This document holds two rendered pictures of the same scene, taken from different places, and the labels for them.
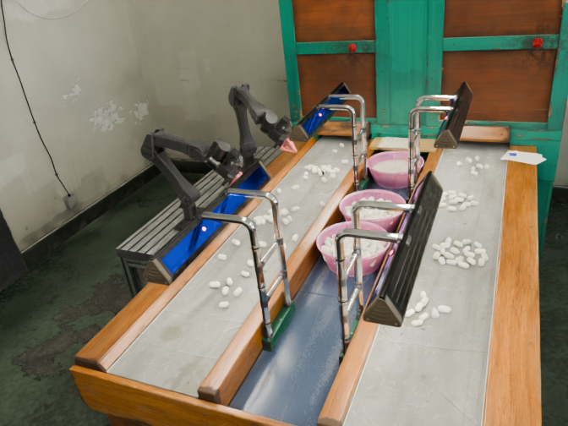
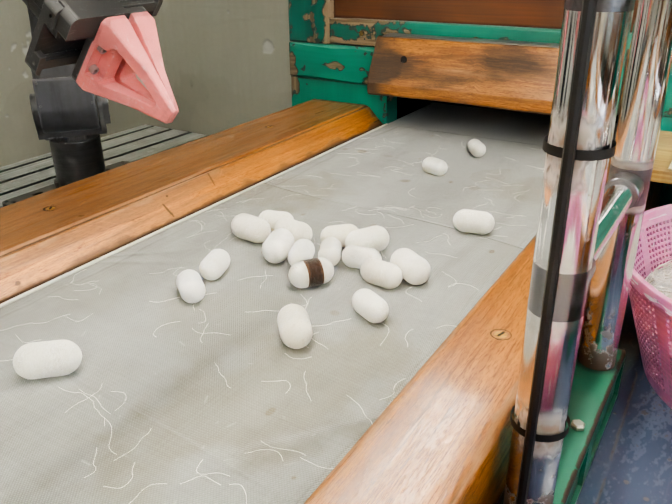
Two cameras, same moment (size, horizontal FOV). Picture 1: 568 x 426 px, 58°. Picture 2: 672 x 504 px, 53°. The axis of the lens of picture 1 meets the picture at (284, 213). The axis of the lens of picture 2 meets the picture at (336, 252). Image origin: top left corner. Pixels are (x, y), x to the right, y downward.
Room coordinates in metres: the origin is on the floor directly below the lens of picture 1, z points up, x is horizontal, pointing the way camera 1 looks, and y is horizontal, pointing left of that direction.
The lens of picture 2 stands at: (1.81, -0.27, 0.97)
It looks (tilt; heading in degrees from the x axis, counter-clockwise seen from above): 25 degrees down; 6
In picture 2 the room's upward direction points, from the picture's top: 1 degrees counter-clockwise
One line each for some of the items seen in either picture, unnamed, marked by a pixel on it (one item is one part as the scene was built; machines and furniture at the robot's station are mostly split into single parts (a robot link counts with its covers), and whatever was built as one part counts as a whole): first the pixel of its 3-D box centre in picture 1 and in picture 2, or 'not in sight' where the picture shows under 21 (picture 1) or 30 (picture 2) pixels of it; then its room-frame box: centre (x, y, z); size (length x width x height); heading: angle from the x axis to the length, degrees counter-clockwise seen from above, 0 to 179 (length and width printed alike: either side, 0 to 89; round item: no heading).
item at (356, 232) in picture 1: (379, 287); not in sight; (1.12, -0.23, 0.90); 0.20 x 0.19 x 0.45; 154
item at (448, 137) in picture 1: (456, 111); not in sight; (1.96, -0.73, 1.08); 0.62 x 0.08 x 0.07; 154
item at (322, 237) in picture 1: (353, 250); not in sight; (1.59, -0.24, 0.72); 0.27 x 0.27 x 0.10
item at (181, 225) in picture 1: (190, 211); not in sight; (2.08, 0.42, 0.71); 0.20 x 0.07 x 0.08; 154
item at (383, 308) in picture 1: (410, 233); not in sight; (1.09, -0.31, 1.08); 0.62 x 0.08 x 0.07; 154
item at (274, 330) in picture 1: (248, 267); not in sight; (1.30, 0.13, 0.90); 0.20 x 0.19 x 0.45; 154
